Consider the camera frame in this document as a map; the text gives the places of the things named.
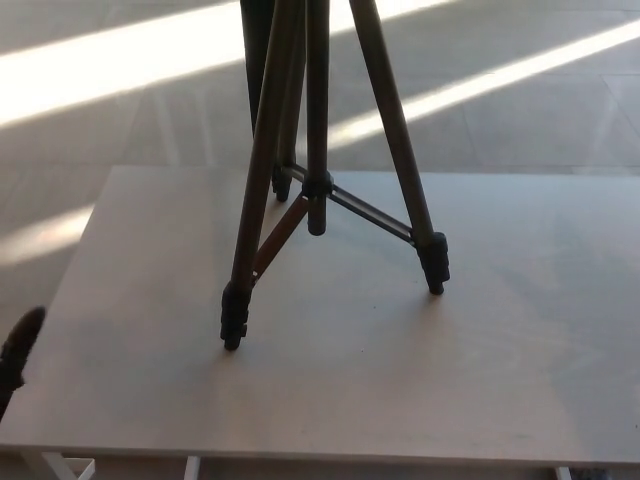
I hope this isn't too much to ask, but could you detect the black vertical pillar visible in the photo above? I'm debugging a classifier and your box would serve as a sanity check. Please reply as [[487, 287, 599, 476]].
[[239, 0, 307, 151]]

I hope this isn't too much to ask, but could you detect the brown tripod with black feet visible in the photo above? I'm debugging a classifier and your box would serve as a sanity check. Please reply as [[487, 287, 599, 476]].
[[218, 0, 452, 352]]

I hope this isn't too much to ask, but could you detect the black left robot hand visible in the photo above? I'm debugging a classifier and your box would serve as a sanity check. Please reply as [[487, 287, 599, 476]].
[[0, 305, 47, 421]]

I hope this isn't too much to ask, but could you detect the white table frame brace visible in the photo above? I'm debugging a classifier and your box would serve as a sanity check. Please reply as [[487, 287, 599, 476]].
[[19, 452, 96, 480]]

